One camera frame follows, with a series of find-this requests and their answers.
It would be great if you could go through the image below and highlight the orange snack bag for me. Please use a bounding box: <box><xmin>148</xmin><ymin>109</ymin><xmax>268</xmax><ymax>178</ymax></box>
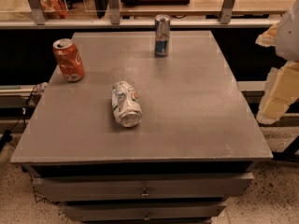
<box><xmin>39</xmin><ymin>0</ymin><xmax>67</xmax><ymax>19</ymax></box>

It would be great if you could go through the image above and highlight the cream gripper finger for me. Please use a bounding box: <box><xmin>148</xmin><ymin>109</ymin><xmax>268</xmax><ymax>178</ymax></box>
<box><xmin>255</xmin><ymin>23</ymin><xmax>278</xmax><ymax>47</ymax></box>
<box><xmin>256</xmin><ymin>61</ymin><xmax>299</xmax><ymax>124</ymax></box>

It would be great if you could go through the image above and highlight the crushed white 7up can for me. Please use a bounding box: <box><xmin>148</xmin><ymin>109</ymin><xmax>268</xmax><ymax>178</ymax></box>
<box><xmin>112</xmin><ymin>81</ymin><xmax>142</xmax><ymax>128</ymax></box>

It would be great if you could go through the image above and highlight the grey drawer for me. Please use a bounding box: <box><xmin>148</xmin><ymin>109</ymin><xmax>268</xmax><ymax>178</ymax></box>
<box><xmin>64</xmin><ymin>202</ymin><xmax>226</xmax><ymax>222</ymax></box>
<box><xmin>33</xmin><ymin>173</ymin><xmax>253</xmax><ymax>202</ymax></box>

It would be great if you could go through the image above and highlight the grey lower drawer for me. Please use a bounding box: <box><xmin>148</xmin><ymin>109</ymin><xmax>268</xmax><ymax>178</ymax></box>
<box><xmin>64</xmin><ymin>202</ymin><xmax>226</xmax><ymax>222</ymax></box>

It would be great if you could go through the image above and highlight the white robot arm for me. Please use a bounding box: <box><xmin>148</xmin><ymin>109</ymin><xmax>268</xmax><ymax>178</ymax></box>
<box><xmin>255</xmin><ymin>0</ymin><xmax>299</xmax><ymax>124</ymax></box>

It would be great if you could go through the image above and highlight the grey upper drawer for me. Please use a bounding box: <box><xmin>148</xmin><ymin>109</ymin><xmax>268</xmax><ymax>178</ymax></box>
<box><xmin>33</xmin><ymin>173</ymin><xmax>253</xmax><ymax>202</ymax></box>

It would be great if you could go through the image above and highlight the metal railing frame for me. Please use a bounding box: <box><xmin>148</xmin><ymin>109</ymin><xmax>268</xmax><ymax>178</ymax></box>
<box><xmin>0</xmin><ymin>0</ymin><xmax>281</xmax><ymax>30</ymax></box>

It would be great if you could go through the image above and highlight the black stand leg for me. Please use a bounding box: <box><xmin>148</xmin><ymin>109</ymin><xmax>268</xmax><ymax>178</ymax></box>
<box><xmin>273</xmin><ymin>136</ymin><xmax>299</xmax><ymax>162</ymax></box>

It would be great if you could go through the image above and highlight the blue silver energy drink can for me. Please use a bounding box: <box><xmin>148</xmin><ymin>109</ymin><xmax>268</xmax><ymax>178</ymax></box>
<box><xmin>155</xmin><ymin>14</ymin><xmax>170</xmax><ymax>57</ymax></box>

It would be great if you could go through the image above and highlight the orange soda can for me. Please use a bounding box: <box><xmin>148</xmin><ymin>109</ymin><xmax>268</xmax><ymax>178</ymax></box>
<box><xmin>52</xmin><ymin>38</ymin><xmax>85</xmax><ymax>82</ymax></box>

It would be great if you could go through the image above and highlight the black cable on floor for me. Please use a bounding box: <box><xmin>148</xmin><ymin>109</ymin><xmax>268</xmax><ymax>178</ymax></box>
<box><xmin>0</xmin><ymin>84</ymin><xmax>38</xmax><ymax>151</ymax></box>

